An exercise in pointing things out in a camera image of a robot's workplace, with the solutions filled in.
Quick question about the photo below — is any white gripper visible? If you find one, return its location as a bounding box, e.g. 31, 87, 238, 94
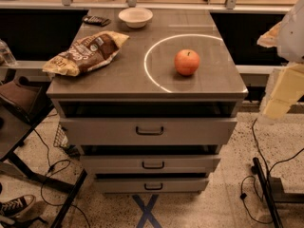
256, 0, 304, 120

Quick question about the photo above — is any red apple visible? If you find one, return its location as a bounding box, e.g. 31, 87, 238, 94
174, 49, 200, 76

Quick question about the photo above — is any white paper bowl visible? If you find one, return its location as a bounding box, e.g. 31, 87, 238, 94
119, 8, 153, 29

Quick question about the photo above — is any black metal stand right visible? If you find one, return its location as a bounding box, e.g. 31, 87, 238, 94
253, 157, 304, 228

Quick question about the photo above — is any grey drawer cabinet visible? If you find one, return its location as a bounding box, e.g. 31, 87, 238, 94
47, 9, 248, 181

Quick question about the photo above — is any brown chip bag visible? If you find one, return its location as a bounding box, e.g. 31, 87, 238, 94
43, 30, 129, 77

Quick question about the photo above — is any black remote control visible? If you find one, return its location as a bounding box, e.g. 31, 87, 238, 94
82, 15, 111, 27

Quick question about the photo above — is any middle grey drawer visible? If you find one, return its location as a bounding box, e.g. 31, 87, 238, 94
81, 155, 220, 174

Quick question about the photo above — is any grey drawer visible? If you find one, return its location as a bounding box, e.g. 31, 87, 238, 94
94, 178, 209, 194
81, 155, 220, 174
61, 118, 237, 145

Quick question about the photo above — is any bottom grey drawer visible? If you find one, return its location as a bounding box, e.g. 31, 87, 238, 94
94, 178, 209, 194

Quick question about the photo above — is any top grey drawer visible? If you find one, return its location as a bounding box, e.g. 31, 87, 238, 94
61, 118, 237, 145

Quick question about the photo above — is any clear plastic bottle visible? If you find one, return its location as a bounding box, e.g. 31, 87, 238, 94
0, 39, 17, 67

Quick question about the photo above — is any dark side table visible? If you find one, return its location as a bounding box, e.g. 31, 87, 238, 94
0, 88, 88, 228

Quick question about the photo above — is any black and white sneaker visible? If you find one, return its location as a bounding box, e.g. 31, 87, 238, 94
0, 195, 36, 218

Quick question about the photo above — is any black floor cable right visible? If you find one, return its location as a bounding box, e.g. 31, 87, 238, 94
239, 117, 304, 225

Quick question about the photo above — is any black floor cable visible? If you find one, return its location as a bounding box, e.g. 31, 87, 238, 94
239, 117, 304, 225
32, 127, 92, 228

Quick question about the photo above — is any wire mesh basket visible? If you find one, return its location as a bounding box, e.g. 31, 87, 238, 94
53, 124, 78, 154

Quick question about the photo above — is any black floor cable left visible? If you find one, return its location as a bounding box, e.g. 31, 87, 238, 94
32, 127, 92, 228

